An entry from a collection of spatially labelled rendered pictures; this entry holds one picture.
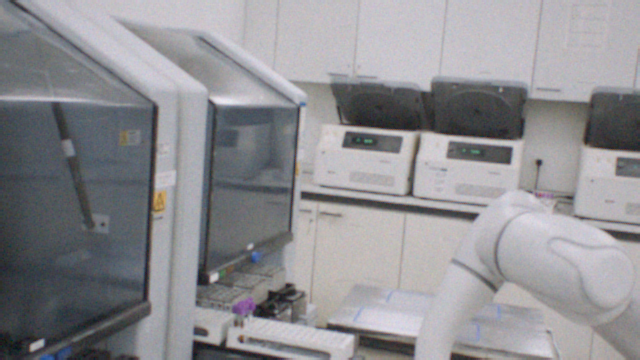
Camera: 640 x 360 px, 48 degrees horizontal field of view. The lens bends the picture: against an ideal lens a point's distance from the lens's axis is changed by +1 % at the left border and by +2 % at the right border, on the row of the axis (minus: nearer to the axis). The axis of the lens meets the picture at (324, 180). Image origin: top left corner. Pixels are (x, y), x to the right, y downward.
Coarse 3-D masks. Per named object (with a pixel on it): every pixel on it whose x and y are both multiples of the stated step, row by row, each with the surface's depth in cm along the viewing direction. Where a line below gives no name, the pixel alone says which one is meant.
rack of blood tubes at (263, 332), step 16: (256, 320) 181; (256, 336) 173; (272, 336) 171; (288, 336) 172; (304, 336) 173; (320, 336) 174; (336, 336) 175; (352, 336) 175; (272, 352) 172; (288, 352) 177; (304, 352) 178; (320, 352) 178; (336, 352) 167; (352, 352) 175
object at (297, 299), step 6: (288, 294) 228; (294, 294) 223; (300, 294) 224; (306, 294) 228; (282, 300) 219; (288, 300) 218; (294, 300) 219; (300, 300) 223; (306, 300) 229; (294, 306) 218; (300, 306) 223; (306, 306) 229; (294, 312) 218; (300, 312) 224; (294, 318) 219; (300, 318) 223; (306, 318) 223; (312, 318) 222; (306, 324) 218
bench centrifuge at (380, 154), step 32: (352, 96) 428; (384, 96) 419; (416, 96) 410; (352, 128) 411; (384, 128) 454; (416, 128) 444; (320, 160) 411; (352, 160) 405; (384, 160) 399; (416, 160) 418; (384, 192) 401
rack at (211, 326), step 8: (200, 312) 184; (208, 312) 185; (216, 312) 186; (224, 312) 185; (200, 320) 179; (208, 320) 179; (216, 320) 179; (224, 320) 179; (232, 320) 182; (200, 328) 188; (208, 328) 176; (216, 328) 176; (224, 328) 178; (200, 336) 177; (208, 336) 177; (216, 336) 176; (224, 336) 179; (216, 344) 176
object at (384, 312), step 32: (352, 288) 235; (384, 288) 238; (352, 320) 202; (384, 320) 204; (416, 320) 206; (480, 320) 212; (512, 320) 215; (480, 352) 190; (512, 352) 188; (544, 352) 189
